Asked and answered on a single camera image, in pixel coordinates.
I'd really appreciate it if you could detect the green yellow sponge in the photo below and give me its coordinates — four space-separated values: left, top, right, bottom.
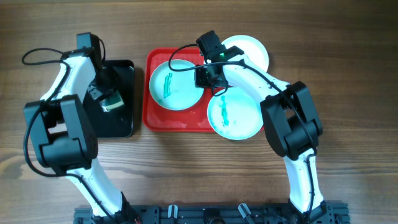
99 91 124 112

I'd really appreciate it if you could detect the light blue plate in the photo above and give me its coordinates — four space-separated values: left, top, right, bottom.
207 87 263 140
149 62 204 111

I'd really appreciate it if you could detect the light blue plate front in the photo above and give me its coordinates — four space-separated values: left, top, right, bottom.
207 87 263 140

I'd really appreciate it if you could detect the white plate with green stain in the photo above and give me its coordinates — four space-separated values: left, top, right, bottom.
222 35 269 72

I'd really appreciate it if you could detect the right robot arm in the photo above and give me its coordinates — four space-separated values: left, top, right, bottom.
196 30 324 223

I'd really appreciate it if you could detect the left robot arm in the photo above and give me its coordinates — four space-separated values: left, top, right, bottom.
23 32 140 223

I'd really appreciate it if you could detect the black rectangular tray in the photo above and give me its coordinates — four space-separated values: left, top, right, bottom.
83 60 135 139

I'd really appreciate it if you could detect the red plastic tray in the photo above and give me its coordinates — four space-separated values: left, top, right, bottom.
142 47 214 133

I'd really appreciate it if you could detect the left black cable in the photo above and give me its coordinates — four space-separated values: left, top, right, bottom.
21 47 116 223

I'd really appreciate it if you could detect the black cable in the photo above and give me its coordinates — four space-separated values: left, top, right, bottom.
168 44 318 223
21 47 116 223

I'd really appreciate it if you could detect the right black cable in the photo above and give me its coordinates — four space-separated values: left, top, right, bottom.
168 44 318 223

